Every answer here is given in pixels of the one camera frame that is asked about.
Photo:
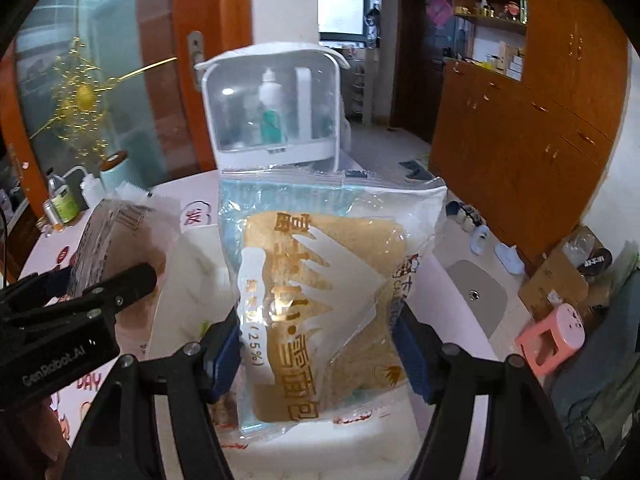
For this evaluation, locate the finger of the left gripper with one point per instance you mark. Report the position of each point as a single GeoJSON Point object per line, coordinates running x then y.
{"type": "Point", "coordinates": [119, 292]}

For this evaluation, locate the blue slipper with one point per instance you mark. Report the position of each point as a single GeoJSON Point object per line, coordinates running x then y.
{"type": "Point", "coordinates": [419, 175]}

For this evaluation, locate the light blue canister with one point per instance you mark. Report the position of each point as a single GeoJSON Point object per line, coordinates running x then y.
{"type": "Point", "coordinates": [115, 170]}

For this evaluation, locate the cardboard box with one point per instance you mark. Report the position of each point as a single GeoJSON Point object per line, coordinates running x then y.
{"type": "Point", "coordinates": [556, 282]}

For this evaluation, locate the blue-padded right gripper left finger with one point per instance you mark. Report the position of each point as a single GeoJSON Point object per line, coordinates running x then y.
{"type": "Point", "coordinates": [221, 357]}

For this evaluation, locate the white printed snack bag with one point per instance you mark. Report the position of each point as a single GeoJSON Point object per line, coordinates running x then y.
{"type": "Point", "coordinates": [129, 226]}

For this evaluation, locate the green label plastic bottle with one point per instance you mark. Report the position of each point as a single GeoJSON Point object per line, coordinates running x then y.
{"type": "Point", "coordinates": [62, 197]}

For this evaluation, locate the white squeeze bottle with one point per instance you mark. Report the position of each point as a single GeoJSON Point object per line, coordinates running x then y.
{"type": "Point", "coordinates": [91, 187]}

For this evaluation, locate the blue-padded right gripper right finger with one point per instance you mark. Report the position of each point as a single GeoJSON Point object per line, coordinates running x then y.
{"type": "Point", "coordinates": [418, 346]}

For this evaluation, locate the white cosmetics organizer box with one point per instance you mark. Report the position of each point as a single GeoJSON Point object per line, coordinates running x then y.
{"type": "Point", "coordinates": [276, 104]}

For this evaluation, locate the toast bread bag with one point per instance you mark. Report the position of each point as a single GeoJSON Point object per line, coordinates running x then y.
{"type": "Point", "coordinates": [319, 263]}

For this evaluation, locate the white plastic storage bin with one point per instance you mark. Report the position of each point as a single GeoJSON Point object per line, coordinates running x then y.
{"type": "Point", "coordinates": [197, 293]}

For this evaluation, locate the wooden cabinet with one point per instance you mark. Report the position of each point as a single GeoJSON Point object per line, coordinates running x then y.
{"type": "Point", "coordinates": [530, 152]}

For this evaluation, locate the white slipper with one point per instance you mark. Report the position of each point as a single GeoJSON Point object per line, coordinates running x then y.
{"type": "Point", "coordinates": [479, 239]}

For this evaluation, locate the pink plastic stool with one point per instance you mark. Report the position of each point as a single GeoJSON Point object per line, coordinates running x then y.
{"type": "Point", "coordinates": [547, 344]}

